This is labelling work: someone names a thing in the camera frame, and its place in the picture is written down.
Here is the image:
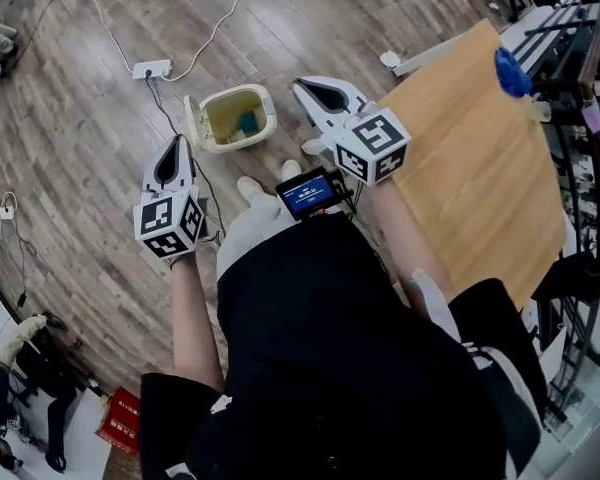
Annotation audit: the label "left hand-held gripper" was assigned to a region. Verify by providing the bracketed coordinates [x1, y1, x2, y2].
[133, 134, 205, 262]

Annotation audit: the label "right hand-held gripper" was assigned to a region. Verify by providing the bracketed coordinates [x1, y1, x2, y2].
[292, 76, 412, 188]

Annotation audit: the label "beige trash bin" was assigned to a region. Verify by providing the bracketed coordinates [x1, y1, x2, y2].
[183, 83, 278, 155]

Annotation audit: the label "person's right forearm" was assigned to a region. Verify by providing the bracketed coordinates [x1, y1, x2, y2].
[367, 180, 456, 310]

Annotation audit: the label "person's left forearm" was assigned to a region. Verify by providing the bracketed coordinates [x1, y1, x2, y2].
[169, 255, 227, 392]

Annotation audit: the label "person's white left shoe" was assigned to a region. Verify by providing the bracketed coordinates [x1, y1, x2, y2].
[236, 176, 267, 204]

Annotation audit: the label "small black screen device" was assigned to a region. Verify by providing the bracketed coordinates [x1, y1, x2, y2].
[274, 166, 354, 222]

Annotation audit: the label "person's light trousers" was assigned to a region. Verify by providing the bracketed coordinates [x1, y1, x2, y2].
[215, 187, 302, 280]

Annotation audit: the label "white power strip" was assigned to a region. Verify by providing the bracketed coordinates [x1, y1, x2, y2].
[132, 58, 174, 81]

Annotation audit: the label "wooden table with white legs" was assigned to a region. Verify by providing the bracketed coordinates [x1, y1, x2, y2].
[379, 17, 569, 312]

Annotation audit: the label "white power adapter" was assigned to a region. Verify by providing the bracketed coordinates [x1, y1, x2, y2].
[0, 191, 19, 222]

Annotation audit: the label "blue cloth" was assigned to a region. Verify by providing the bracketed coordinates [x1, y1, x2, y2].
[494, 46, 533, 99]

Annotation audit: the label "light jacket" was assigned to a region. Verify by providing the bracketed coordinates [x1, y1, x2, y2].
[0, 314, 49, 367]

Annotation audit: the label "red box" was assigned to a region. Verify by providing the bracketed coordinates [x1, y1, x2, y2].
[95, 386, 143, 455]

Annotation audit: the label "purple cloth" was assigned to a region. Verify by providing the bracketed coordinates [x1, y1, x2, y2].
[582, 97, 600, 135]

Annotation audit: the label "black metal railing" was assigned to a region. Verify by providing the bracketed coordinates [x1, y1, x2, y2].
[524, 0, 600, 422]

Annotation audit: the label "person's black shirt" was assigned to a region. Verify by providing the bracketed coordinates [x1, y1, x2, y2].
[139, 212, 549, 480]

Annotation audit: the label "white cable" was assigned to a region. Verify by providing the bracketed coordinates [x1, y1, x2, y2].
[71, 0, 135, 73]
[171, 0, 263, 82]

